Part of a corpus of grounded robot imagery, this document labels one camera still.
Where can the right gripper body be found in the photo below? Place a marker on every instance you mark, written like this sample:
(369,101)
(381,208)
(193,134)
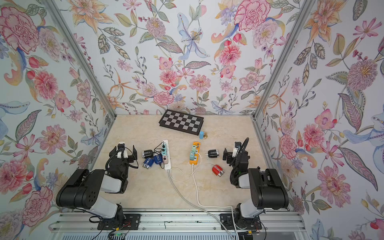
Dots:
(231,159)

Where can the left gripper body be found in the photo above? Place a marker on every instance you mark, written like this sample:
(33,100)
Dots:
(125,163)

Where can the red electric shaver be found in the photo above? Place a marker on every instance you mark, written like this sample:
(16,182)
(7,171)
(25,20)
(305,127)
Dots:
(217,170)

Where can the black electric shaver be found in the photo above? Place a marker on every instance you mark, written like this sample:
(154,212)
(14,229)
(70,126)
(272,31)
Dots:
(213,153)
(147,154)

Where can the teal USB charger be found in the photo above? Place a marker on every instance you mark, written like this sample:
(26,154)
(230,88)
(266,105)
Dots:
(193,156)

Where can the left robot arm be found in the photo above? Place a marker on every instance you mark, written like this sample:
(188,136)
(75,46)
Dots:
(82,189)

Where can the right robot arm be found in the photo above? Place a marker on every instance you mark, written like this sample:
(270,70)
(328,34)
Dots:
(267,190)

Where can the blue electric shaver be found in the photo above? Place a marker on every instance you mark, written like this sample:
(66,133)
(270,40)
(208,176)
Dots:
(148,163)

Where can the orange power strip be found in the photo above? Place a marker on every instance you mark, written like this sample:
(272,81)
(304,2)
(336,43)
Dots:
(197,154)

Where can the brown charger on white strip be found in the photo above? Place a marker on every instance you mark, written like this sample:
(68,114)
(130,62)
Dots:
(165,160)

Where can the teal charger on white strip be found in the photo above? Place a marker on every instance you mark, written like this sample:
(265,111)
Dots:
(164,149)

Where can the white power strip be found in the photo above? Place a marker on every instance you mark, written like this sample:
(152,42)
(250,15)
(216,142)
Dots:
(167,166)

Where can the black white chessboard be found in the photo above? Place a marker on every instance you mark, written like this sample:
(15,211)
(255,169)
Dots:
(181,122)

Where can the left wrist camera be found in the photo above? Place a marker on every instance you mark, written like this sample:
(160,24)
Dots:
(121,151)

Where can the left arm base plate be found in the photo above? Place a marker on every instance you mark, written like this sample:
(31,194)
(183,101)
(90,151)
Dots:
(125,223)

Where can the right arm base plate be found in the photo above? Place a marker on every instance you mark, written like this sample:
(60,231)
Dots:
(240,222)

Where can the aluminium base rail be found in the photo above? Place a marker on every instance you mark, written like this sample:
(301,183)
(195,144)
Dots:
(177,225)

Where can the left aluminium corner post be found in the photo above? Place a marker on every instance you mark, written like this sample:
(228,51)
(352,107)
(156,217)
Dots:
(68,36)

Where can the aluminium corner post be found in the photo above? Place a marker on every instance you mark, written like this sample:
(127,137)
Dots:
(68,36)
(282,60)

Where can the right aluminium corner post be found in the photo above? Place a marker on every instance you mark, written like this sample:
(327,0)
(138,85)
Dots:
(282,60)

